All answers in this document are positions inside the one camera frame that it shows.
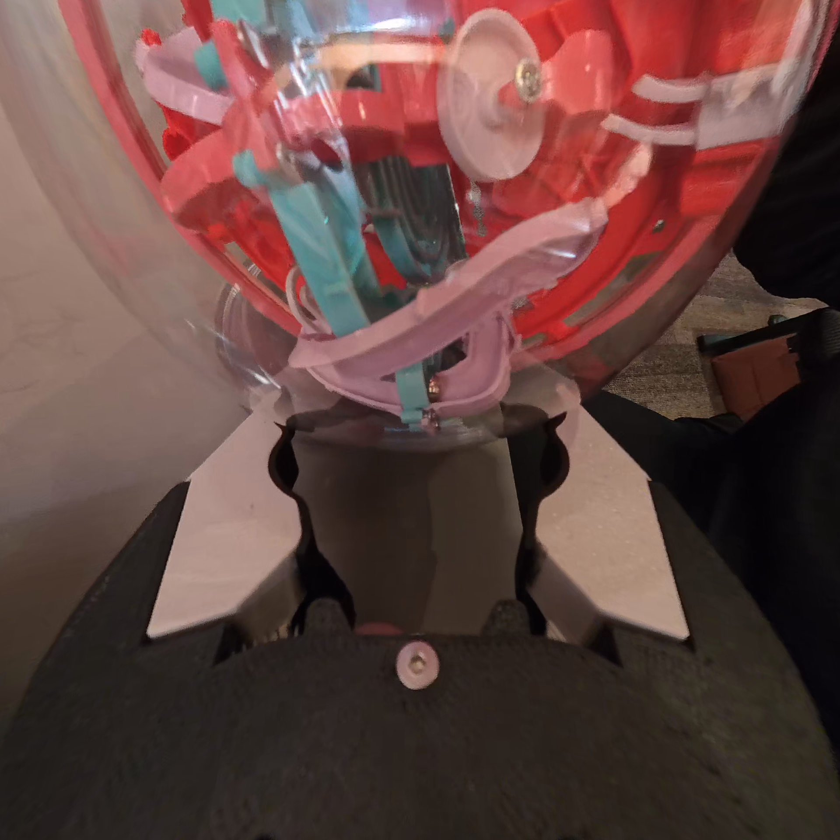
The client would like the clear red maze ball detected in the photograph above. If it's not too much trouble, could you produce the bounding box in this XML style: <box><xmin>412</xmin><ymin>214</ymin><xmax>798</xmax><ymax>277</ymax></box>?
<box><xmin>56</xmin><ymin>0</ymin><xmax>824</xmax><ymax>454</ymax></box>

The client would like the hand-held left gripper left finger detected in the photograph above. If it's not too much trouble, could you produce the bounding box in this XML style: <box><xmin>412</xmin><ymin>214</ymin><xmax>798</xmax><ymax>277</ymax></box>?
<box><xmin>146</xmin><ymin>416</ymin><xmax>358</xmax><ymax>639</ymax></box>

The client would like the person's right forearm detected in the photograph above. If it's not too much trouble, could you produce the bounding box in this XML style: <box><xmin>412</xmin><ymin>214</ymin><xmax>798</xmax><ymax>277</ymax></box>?
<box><xmin>731</xmin><ymin>0</ymin><xmax>840</xmax><ymax>316</ymax></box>

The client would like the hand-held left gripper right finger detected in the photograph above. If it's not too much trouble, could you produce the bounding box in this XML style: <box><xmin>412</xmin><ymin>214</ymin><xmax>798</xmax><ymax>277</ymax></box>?
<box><xmin>515</xmin><ymin>403</ymin><xmax>691</xmax><ymax>643</ymax></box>

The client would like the brown cardboard box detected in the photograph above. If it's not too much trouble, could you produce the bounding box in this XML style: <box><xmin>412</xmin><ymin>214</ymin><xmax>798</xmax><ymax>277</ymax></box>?
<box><xmin>712</xmin><ymin>335</ymin><xmax>807</xmax><ymax>422</ymax></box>

